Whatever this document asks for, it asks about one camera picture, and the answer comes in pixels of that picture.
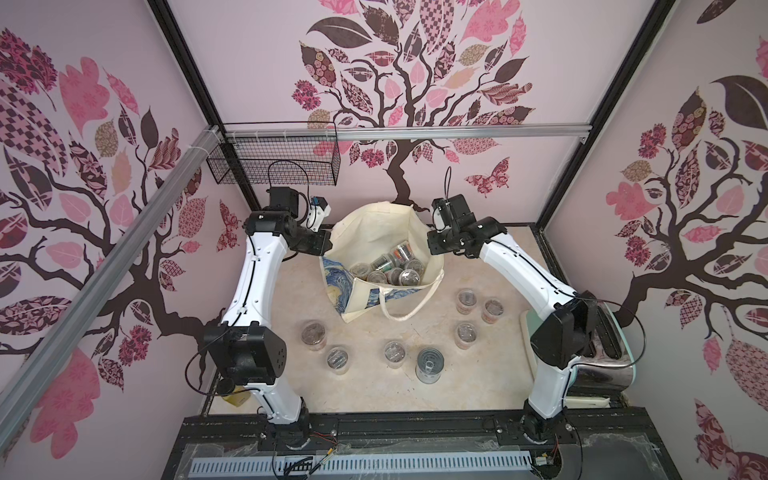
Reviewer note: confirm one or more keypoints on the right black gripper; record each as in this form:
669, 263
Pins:
438, 241

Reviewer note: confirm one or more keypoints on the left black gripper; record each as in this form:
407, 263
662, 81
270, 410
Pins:
321, 243

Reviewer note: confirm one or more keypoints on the cream canvas tote bag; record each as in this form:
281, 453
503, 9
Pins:
360, 273

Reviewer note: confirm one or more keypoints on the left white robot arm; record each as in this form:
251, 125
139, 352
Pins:
249, 356

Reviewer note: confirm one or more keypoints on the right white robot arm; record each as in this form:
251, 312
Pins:
567, 318

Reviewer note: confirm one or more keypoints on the clear lid seed jar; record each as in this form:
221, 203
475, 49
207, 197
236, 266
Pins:
409, 277

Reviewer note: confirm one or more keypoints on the yellow jar near base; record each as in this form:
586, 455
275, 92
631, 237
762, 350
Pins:
238, 398

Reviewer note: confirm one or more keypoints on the mint green chrome toaster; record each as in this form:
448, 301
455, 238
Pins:
604, 371

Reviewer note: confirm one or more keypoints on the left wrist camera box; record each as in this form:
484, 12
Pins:
319, 210

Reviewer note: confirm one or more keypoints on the black wire wall basket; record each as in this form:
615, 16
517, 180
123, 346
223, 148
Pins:
277, 153

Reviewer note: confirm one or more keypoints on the aluminium rail back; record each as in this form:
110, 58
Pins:
415, 133

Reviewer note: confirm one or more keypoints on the aluminium rail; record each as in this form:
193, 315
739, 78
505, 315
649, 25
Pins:
34, 377
415, 133

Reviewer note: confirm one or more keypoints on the white slotted cable duct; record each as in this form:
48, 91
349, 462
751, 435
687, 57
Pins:
358, 465

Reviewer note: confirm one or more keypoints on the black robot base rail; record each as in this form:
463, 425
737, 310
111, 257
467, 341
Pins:
614, 443

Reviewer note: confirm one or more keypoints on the aluminium rail left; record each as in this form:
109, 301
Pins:
34, 377

